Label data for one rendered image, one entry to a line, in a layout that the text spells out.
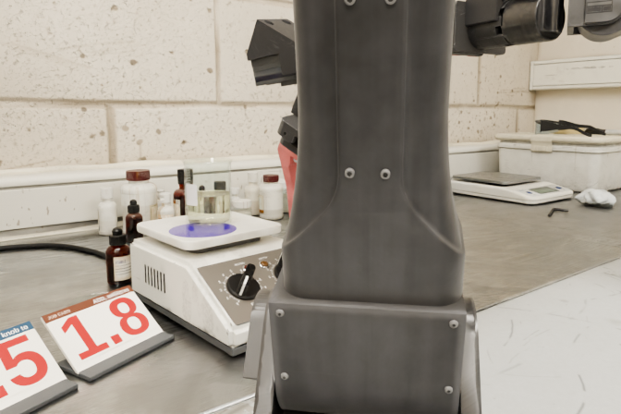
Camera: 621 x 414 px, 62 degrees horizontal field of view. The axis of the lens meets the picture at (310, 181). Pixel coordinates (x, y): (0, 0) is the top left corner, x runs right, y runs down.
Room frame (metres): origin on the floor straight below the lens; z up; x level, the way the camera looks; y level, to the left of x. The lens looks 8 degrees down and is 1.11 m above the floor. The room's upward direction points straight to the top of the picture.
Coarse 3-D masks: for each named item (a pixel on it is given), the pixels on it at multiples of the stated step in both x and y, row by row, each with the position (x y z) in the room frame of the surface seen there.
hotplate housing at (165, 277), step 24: (144, 240) 0.55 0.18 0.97; (264, 240) 0.55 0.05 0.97; (144, 264) 0.53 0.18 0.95; (168, 264) 0.49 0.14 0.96; (192, 264) 0.47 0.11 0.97; (144, 288) 0.53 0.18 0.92; (168, 288) 0.49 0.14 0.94; (192, 288) 0.45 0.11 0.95; (168, 312) 0.50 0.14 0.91; (192, 312) 0.45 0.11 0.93; (216, 312) 0.43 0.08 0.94; (216, 336) 0.43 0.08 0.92; (240, 336) 0.42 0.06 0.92
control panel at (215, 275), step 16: (256, 256) 0.50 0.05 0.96; (272, 256) 0.51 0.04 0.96; (208, 272) 0.46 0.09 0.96; (224, 272) 0.47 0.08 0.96; (240, 272) 0.48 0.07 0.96; (256, 272) 0.48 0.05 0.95; (272, 272) 0.49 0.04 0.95; (224, 288) 0.45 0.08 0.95; (272, 288) 0.47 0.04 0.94; (224, 304) 0.43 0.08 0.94; (240, 304) 0.44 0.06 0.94; (240, 320) 0.42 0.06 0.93
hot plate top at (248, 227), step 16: (144, 224) 0.55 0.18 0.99; (160, 224) 0.55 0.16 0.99; (176, 224) 0.55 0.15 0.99; (240, 224) 0.55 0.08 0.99; (256, 224) 0.55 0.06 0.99; (272, 224) 0.55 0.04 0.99; (176, 240) 0.49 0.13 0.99; (192, 240) 0.48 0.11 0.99; (208, 240) 0.48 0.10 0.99; (224, 240) 0.50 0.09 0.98; (240, 240) 0.51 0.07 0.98
